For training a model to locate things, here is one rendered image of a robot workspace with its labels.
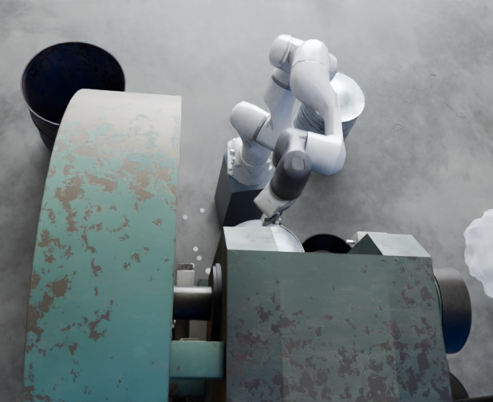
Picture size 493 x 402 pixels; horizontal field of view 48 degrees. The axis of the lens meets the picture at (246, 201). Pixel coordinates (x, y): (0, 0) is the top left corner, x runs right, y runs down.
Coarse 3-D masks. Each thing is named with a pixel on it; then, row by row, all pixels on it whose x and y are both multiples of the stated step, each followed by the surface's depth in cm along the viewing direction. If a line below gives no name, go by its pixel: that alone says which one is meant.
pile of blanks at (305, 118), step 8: (304, 104) 265; (296, 112) 284; (304, 112) 268; (312, 112) 261; (296, 120) 281; (304, 120) 271; (312, 120) 265; (320, 120) 261; (352, 120) 263; (304, 128) 275; (312, 128) 270; (320, 128) 267; (344, 128) 266; (344, 136) 276
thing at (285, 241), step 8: (240, 224) 179; (248, 224) 180; (256, 224) 181; (272, 232) 180; (280, 232) 180; (288, 232) 181; (280, 240) 179; (288, 240) 180; (296, 240) 180; (280, 248) 178; (288, 248) 178; (296, 248) 179
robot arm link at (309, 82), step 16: (304, 64) 152; (320, 64) 152; (304, 80) 150; (320, 80) 150; (304, 96) 152; (320, 96) 150; (336, 96) 151; (320, 112) 153; (336, 112) 148; (336, 128) 146; (320, 144) 140; (336, 144) 141; (320, 160) 141; (336, 160) 140
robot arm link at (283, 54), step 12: (288, 36) 166; (276, 48) 164; (288, 48) 162; (300, 48) 158; (312, 48) 155; (324, 48) 157; (276, 60) 165; (288, 60) 165; (300, 60) 154; (312, 60) 152; (324, 60) 154; (288, 72) 169
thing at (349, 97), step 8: (336, 80) 268; (344, 80) 269; (352, 80) 269; (336, 88) 265; (344, 88) 267; (352, 88) 268; (360, 88) 268; (344, 96) 264; (352, 96) 266; (360, 96) 266; (344, 104) 262; (352, 104) 264; (360, 104) 264; (344, 112) 261; (352, 112) 262; (360, 112) 262; (344, 120) 259
